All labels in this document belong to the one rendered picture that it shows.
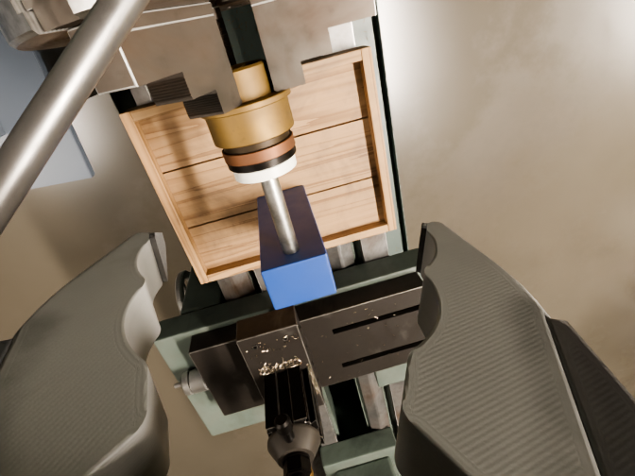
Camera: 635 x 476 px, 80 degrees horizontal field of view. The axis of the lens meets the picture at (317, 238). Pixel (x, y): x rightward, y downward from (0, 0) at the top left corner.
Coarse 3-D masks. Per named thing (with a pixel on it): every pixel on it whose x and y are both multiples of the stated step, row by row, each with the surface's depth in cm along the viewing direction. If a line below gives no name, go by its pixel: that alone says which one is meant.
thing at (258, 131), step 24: (240, 72) 33; (264, 72) 35; (240, 96) 34; (264, 96) 35; (216, 120) 35; (240, 120) 34; (264, 120) 35; (288, 120) 37; (216, 144) 37; (240, 144) 35; (264, 144) 36; (288, 144) 38; (240, 168) 38; (264, 168) 37
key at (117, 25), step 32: (96, 0) 12; (128, 0) 12; (96, 32) 12; (128, 32) 13; (64, 64) 12; (96, 64) 12; (64, 96) 12; (32, 128) 12; (64, 128) 12; (0, 160) 11; (32, 160) 12; (0, 192) 12; (0, 224) 12
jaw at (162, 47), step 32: (32, 0) 22; (64, 0) 21; (160, 32) 26; (192, 32) 28; (128, 64) 24; (160, 64) 26; (192, 64) 28; (224, 64) 32; (160, 96) 30; (192, 96) 29; (224, 96) 32
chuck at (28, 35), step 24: (0, 0) 22; (72, 0) 20; (168, 0) 23; (192, 0) 26; (216, 0) 37; (240, 0) 37; (0, 24) 24; (24, 24) 22; (24, 48) 28; (48, 48) 34
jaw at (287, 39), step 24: (264, 0) 32; (288, 0) 32; (312, 0) 32; (336, 0) 33; (360, 0) 33; (264, 24) 33; (288, 24) 33; (312, 24) 33; (336, 24) 34; (264, 48) 34; (288, 48) 34; (312, 48) 34; (288, 72) 35
